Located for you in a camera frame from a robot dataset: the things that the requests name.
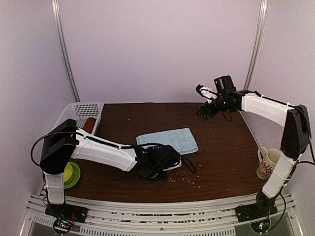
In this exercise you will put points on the white perforated plastic basket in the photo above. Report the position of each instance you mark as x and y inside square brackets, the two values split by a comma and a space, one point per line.
[80, 112]

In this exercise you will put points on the light blue towel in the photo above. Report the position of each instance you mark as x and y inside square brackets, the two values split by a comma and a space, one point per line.
[182, 140]

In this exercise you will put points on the left round circuit board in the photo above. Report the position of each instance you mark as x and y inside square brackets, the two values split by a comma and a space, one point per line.
[62, 226]

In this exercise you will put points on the green bowl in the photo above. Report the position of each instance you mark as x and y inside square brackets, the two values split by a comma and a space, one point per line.
[68, 171]

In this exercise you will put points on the green plate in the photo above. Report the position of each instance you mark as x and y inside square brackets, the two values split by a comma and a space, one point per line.
[75, 176]

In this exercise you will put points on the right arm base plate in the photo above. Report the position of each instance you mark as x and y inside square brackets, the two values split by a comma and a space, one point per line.
[252, 212]

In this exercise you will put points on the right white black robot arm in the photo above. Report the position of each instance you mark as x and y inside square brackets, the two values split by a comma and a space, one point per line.
[293, 119]

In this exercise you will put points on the aluminium front rail frame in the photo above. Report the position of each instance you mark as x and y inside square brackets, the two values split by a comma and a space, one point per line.
[203, 218]

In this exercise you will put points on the left aluminium corner post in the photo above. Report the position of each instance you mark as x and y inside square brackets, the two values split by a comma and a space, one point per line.
[64, 52]

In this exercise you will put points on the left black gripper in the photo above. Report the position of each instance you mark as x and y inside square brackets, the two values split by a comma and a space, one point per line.
[150, 150]

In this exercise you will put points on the right aluminium corner post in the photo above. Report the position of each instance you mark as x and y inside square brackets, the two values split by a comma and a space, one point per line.
[258, 44]

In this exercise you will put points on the rust brown towel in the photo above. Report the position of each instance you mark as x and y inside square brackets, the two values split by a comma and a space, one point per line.
[89, 125]

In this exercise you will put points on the aluminium corner post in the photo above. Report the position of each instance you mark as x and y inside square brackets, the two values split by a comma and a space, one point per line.
[258, 44]
[64, 52]

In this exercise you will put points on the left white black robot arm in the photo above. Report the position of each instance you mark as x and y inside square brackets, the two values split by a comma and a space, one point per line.
[67, 141]

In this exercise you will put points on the patterned paper cup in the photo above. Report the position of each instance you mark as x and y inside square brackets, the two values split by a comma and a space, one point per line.
[268, 159]

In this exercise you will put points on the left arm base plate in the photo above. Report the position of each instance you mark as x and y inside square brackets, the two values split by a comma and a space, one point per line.
[67, 212]

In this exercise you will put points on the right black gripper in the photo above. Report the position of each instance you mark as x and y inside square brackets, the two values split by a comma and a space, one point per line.
[203, 114]

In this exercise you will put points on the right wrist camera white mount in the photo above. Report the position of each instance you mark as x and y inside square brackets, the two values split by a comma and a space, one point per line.
[207, 93]

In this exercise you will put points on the right round circuit board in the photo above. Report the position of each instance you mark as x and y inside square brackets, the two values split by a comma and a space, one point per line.
[261, 227]

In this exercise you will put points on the round circuit board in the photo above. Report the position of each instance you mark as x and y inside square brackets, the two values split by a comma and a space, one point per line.
[62, 226]
[261, 227]

